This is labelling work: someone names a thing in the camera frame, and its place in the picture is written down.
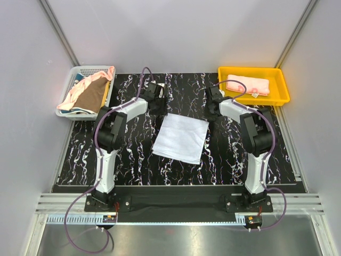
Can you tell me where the pink rabbit towel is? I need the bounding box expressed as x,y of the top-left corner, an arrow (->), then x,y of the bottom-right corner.
225,75 -> 270,96

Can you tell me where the light blue white towel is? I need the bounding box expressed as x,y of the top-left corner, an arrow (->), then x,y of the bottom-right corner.
152,114 -> 209,165

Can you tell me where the brown towel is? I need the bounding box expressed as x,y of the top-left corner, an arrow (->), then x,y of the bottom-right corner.
73,77 -> 111,114

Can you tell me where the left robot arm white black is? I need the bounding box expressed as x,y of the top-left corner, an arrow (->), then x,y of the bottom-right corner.
91,81 -> 168,211

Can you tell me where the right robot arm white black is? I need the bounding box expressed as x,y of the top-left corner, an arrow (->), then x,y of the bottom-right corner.
205,86 -> 276,212

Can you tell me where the yellow plastic tray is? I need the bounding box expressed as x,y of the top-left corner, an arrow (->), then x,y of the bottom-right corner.
218,66 -> 290,106

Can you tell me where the white perforated plastic basket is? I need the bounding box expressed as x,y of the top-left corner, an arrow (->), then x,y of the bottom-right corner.
55,66 -> 116,121

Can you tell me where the pale pink towel in basket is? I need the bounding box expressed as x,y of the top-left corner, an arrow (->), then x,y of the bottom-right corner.
56,66 -> 115,111

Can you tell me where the right small connector board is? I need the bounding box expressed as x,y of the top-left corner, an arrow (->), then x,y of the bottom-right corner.
245,215 -> 263,229

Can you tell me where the small connector board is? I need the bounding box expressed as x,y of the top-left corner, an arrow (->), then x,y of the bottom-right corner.
102,215 -> 117,223
245,215 -> 263,229

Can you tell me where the left small connector board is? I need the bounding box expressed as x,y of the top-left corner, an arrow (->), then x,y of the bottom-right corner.
102,215 -> 117,223

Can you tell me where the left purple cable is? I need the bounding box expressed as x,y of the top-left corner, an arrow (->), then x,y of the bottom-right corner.
63,66 -> 158,253

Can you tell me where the purple cable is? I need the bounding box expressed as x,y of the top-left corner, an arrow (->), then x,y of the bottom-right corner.
213,80 -> 287,230
63,66 -> 158,253

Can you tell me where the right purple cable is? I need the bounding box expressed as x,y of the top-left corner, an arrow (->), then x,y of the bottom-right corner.
213,80 -> 287,230

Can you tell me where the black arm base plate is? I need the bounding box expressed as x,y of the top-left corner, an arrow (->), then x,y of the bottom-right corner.
84,185 -> 273,213

